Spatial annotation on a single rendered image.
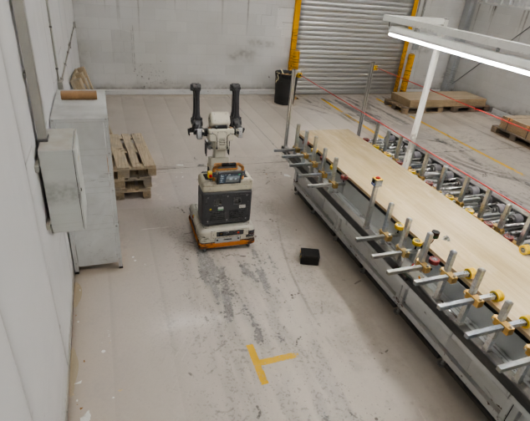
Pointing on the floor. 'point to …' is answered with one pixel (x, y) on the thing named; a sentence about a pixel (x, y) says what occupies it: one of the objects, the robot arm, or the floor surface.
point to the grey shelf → (92, 179)
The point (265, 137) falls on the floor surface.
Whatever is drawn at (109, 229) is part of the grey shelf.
